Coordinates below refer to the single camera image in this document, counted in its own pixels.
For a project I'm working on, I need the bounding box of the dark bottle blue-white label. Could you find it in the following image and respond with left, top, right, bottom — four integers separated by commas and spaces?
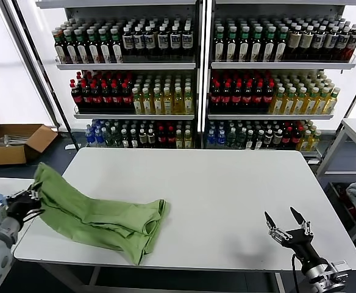
133, 26, 146, 59
144, 26, 157, 59
157, 26, 170, 59
122, 26, 135, 59
169, 26, 182, 59
312, 25, 326, 61
324, 25, 338, 61
336, 26, 350, 61
180, 26, 194, 59

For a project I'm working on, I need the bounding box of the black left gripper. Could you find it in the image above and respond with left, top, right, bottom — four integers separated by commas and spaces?
5, 183, 46, 225

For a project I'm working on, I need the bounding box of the grey metal rails bundle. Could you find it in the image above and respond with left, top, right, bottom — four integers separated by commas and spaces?
0, 134, 29, 148

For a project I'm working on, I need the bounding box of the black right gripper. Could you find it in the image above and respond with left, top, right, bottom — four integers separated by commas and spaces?
263, 206, 329, 270

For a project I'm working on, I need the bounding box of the white low side table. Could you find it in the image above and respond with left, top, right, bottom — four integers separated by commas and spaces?
0, 176, 36, 214

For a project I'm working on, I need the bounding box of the grey metal shelving unit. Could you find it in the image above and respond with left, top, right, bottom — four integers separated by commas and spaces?
34, 0, 204, 150
207, 0, 356, 159

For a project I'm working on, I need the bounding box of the brown tea bottle green cap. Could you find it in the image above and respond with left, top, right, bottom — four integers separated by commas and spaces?
213, 26, 226, 62
226, 26, 238, 62
87, 29, 99, 64
238, 26, 251, 62
65, 29, 77, 64
110, 28, 123, 64
54, 29, 66, 64
251, 26, 264, 62
263, 26, 276, 62
275, 26, 288, 62
76, 29, 88, 64
99, 29, 111, 64

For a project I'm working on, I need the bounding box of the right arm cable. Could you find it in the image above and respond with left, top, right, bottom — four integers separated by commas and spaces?
290, 253, 298, 293

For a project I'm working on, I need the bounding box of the cola bottle red cap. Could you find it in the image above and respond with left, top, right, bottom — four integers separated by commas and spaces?
91, 79, 102, 112
70, 79, 82, 112
81, 79, 93, 112
241, 79, 254, 112
210, 79, 221, 112
157, 126, 167, 149
263, 79, 275, 112
291, 126, 301, 151
252, 79, 264, 112
121, 79, 133, 112
166, 126, 176, 149
220, 79, 232, 112
231, 79, 243, 112
282, 126, 292, 151
111, 79, 123, 112

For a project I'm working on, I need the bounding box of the light green t-shirt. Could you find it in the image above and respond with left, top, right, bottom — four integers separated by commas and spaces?
33, 162, 170, 266

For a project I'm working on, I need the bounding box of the black metal pole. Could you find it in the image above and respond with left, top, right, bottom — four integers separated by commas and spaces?
9, 0, 76, 148

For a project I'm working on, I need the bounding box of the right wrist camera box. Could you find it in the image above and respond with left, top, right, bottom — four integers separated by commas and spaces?
329, 259, 350, 283

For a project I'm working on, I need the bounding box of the brown cardboard box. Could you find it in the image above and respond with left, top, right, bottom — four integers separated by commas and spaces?
0, 123, 59, 166

